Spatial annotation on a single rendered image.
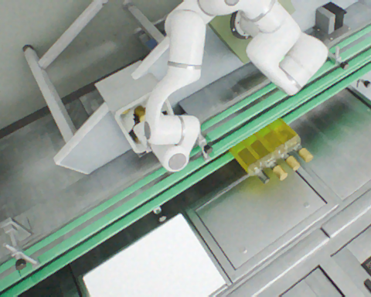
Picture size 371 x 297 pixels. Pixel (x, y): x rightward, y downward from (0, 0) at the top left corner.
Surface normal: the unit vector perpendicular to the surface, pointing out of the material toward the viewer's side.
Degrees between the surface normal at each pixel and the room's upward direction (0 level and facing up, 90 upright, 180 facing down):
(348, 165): 91
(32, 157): 90
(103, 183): 90
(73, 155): 0
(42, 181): 90
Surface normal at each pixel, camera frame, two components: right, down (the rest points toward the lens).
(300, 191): -0.11, -0.60
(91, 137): 0.56, 0.62
